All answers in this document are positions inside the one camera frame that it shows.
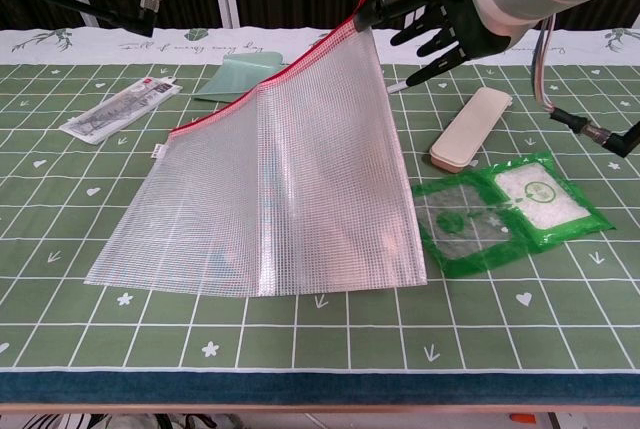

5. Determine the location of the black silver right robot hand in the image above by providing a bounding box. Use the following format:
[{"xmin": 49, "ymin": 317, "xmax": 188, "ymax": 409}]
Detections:
[{"xmin": 354, "ymin": 0, "xmax": 512, "ymax": 89}]

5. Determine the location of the clear mesh zipper pouch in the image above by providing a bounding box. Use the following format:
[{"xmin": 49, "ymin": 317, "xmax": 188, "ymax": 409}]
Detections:
[{"xmin": 83, "ymin": 0, "xmax": 430, "ymax": 299}]

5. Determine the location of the small packaged item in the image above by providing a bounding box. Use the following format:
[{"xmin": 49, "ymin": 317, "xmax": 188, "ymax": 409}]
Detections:
[{"xmin": 58, "ymin": 75, "xmax": 180, "ymax": 146}]

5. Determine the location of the green checkered tablecloth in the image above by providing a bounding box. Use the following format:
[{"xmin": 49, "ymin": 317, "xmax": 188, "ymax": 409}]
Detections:
[{"xmin": 0, "ymin": 27, "xmax": 640, "ymax": 391}]

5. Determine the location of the beige oblong case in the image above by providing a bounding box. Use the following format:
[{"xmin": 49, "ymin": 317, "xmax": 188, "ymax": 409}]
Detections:
[{"xmin": 429, "ymin": 87, "xmax": 514, "ymax": 174}]

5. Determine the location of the mint green plastic dustpan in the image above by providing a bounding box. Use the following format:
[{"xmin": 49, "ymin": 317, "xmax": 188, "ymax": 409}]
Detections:
[{"xmin": 193, "ymin": 51, "xmax": 286, "ymax": 104}]

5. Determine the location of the green clear plastic pouch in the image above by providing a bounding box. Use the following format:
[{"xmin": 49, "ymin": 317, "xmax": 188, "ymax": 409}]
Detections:
[{"xmin": 412, "ymin": 151, "xmax": 616, "ymax": 280}]

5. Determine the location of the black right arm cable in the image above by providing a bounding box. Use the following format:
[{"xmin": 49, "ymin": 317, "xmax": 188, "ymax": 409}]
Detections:
[{"xmin": 530, "ymin": 13, "xmax": 640, "ymax": 158}]

